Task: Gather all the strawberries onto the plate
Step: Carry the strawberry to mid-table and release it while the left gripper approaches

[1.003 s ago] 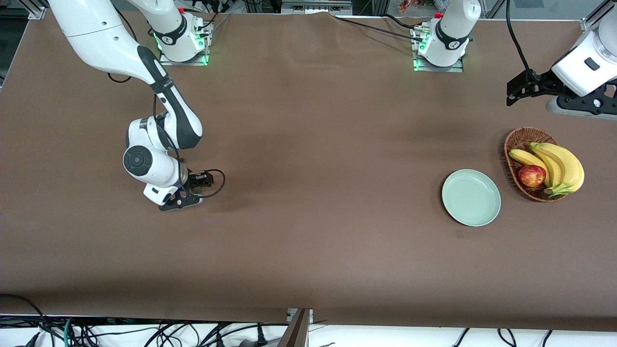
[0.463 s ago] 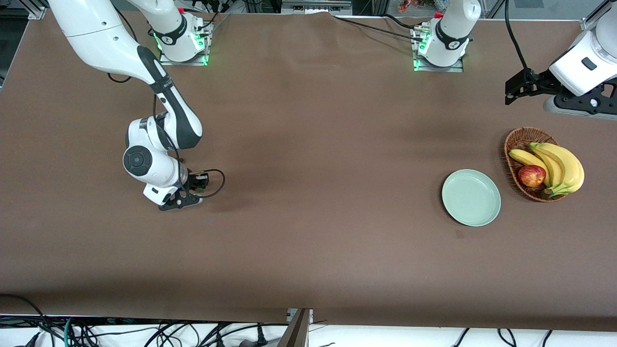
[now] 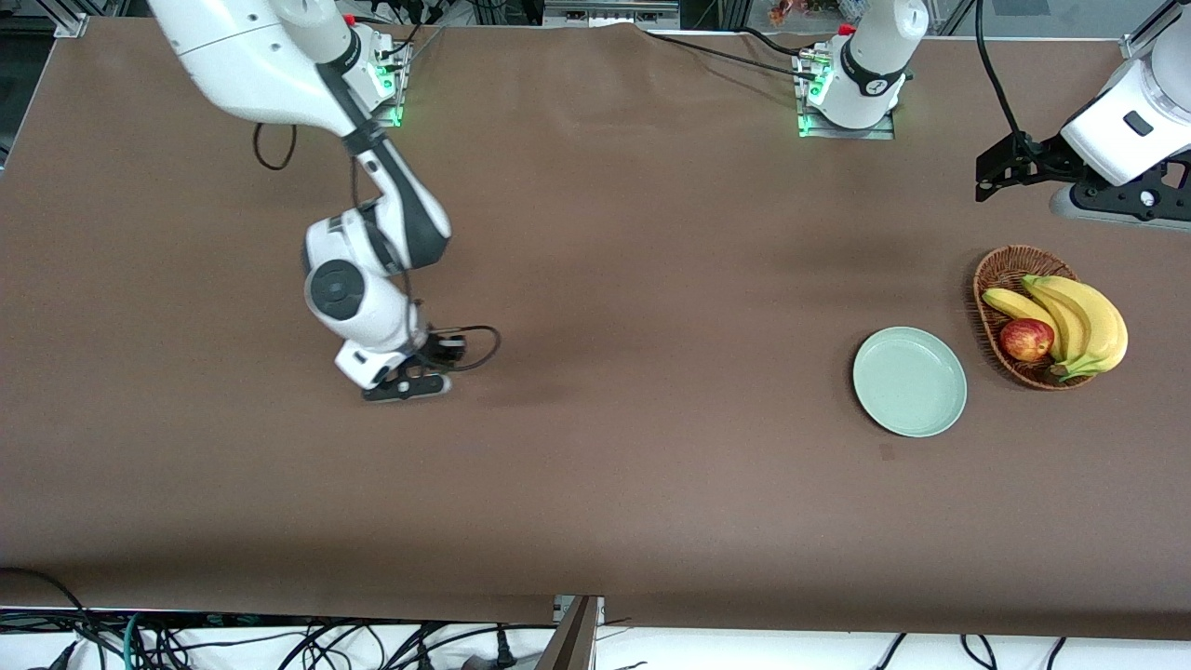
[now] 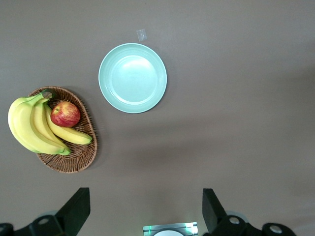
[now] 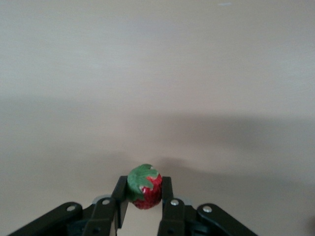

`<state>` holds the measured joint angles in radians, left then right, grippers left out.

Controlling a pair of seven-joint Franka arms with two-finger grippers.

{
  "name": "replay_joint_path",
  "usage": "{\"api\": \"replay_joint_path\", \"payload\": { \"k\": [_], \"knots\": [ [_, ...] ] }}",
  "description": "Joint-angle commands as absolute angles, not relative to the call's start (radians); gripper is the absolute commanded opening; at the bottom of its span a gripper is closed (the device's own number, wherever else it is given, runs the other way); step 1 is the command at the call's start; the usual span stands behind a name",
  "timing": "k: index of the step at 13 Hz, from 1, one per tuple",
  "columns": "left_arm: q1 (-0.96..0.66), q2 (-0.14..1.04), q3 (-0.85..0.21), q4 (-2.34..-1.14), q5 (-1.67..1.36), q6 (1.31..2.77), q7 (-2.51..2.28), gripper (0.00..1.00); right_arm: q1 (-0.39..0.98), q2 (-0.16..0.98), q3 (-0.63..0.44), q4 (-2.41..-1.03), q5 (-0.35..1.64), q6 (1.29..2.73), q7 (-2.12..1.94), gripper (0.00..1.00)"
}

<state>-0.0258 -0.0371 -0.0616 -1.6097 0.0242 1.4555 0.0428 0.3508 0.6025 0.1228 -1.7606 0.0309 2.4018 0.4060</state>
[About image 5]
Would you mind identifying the red plastic strawberry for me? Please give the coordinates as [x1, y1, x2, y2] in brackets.
[126, 163, 163, 210]

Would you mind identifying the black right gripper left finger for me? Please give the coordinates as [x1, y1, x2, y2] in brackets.
[7, 176, 130, 236]

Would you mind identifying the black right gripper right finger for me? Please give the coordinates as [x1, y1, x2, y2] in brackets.
[157, 176, 259, 236]

